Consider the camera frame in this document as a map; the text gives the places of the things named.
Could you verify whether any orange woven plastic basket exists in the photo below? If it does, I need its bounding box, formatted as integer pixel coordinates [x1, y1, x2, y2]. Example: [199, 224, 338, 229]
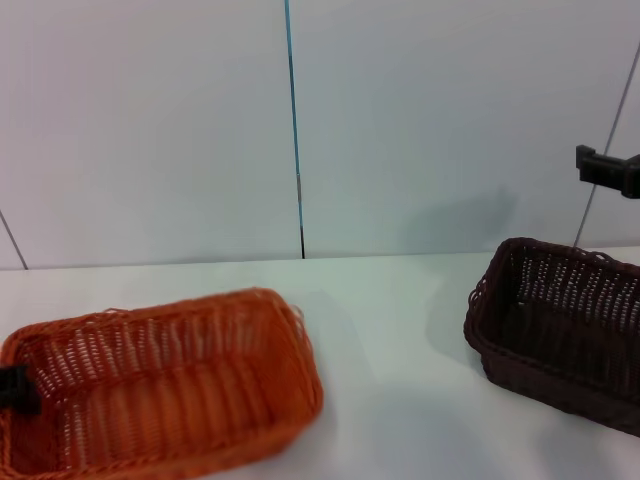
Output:
[0, 286, 325, 480]

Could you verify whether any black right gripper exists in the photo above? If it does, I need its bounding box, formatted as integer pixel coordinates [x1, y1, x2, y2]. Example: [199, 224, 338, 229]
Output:
[575, 143, 640, 199]

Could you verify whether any dark brown woven plastic basket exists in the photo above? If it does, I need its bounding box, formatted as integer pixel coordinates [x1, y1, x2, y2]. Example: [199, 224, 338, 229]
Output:
[467, 237, 640, 439]

